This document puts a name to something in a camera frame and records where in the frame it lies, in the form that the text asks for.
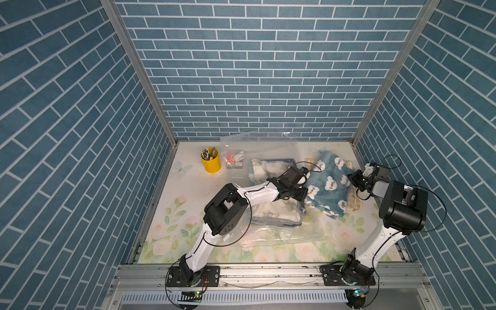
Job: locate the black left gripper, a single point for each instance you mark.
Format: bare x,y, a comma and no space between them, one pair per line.
302,194

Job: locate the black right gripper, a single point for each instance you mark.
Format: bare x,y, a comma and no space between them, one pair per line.
353,177

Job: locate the clear plastic vacuum bag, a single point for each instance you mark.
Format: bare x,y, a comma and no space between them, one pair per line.
247,232

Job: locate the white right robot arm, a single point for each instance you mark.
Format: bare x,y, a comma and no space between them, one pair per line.
403,211

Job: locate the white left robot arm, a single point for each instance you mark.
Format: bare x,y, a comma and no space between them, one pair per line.
225,210

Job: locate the cream fluffy navy-trimmed blanket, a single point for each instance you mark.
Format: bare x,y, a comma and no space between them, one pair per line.
267,211

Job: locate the white plastic bag clip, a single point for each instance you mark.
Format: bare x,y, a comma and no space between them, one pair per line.
238,157

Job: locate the highlighter marker pack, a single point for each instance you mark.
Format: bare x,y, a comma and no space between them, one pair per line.
230,164

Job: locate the yellow metal pen bucket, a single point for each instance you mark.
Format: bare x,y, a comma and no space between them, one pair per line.
212,166

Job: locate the pens in bucket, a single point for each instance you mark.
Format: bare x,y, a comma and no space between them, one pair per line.
209,154

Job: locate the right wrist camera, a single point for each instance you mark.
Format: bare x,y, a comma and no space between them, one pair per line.
370,168

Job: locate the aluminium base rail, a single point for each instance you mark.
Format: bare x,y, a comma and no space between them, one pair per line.
396,285

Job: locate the right aluminium corner post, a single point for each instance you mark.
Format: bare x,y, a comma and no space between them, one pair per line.
414,34

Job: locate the aluminium corner post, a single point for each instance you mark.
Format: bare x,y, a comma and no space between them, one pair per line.
414,34
118,24

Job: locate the left aluminium corner post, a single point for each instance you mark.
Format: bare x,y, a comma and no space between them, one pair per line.
118,24

